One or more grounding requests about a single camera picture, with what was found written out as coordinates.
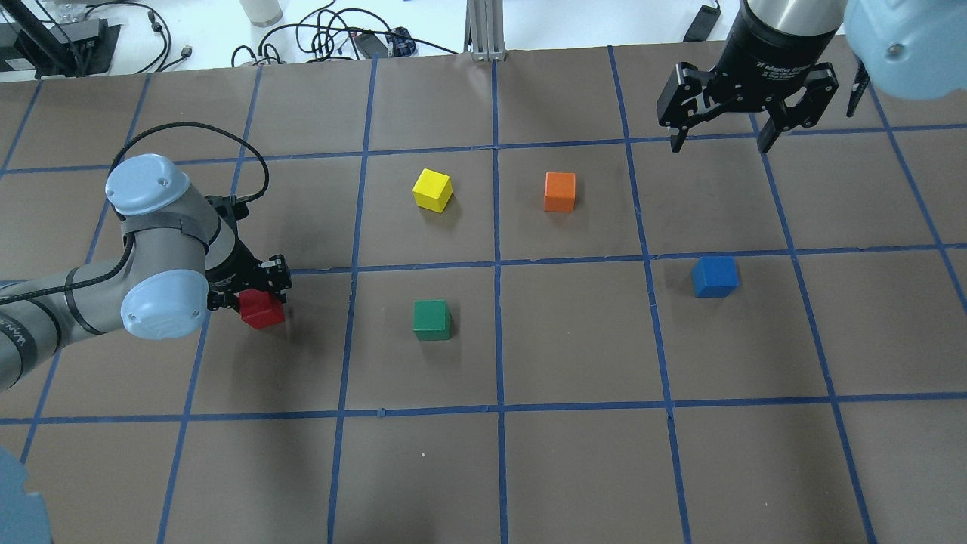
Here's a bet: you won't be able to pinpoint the aluminium frame post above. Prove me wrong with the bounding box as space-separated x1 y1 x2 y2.
464 0 507 62

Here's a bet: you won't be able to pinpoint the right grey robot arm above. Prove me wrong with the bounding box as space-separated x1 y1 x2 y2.
656 1 966 153

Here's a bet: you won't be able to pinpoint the yellow wooden block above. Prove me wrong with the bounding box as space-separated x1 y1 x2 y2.
412 168 453 213

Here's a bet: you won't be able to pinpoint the green wooden block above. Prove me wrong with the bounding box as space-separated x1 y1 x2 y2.
412 299 452 342

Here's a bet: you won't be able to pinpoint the red wooden block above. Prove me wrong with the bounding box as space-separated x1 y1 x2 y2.
238 289 286 329

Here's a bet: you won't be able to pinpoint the black camera stand base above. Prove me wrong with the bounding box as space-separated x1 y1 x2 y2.
1 1 121 79

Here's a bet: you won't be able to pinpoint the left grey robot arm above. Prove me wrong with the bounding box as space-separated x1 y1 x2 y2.
1 154 292 389

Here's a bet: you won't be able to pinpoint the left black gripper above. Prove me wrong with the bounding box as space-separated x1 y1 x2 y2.
205 250 292 312

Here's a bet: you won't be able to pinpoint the orange wooden block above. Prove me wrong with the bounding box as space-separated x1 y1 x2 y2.
543 172 577 213

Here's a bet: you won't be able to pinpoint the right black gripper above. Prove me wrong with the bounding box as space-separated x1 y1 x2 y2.
656 11 839 154

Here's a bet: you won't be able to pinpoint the black power adapter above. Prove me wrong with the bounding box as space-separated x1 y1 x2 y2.
682 3 721 42

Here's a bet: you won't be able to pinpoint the tangled black cables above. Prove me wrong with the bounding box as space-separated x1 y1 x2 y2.
230 4 458 69

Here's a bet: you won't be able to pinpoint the white bottle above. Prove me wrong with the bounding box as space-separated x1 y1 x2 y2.
239 0 283 28

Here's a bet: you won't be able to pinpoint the blue wooden block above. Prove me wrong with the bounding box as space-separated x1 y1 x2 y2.
690 257 740 298

